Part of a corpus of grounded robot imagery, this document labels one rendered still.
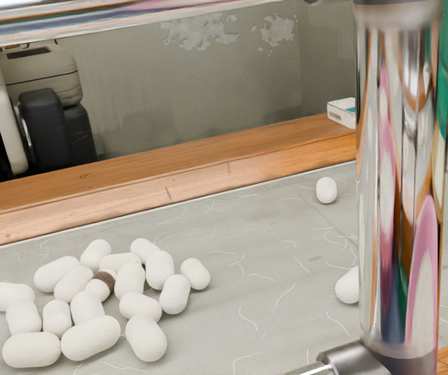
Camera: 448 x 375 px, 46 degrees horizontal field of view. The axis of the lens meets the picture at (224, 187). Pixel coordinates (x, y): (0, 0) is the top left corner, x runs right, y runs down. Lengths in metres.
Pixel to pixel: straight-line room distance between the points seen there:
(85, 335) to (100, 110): 2.16
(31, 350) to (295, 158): 0.34
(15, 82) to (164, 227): 0.81
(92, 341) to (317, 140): 0.35
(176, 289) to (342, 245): 0.14
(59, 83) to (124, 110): 1.26
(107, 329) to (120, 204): 0.21
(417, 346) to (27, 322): 0.28
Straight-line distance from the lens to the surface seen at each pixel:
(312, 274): 0.40
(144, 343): 0.33
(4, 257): 0.52
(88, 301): 0.38
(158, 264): 0.40
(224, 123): 2.68
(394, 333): 0.16
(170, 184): 0.55
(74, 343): 0.35
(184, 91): 2.57
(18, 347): 0.36
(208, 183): 0.55
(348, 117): 0.63
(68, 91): 1.26
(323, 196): 0.50
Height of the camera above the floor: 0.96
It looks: 23 degrees down
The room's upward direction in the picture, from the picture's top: 7 degrees counter-clockwise
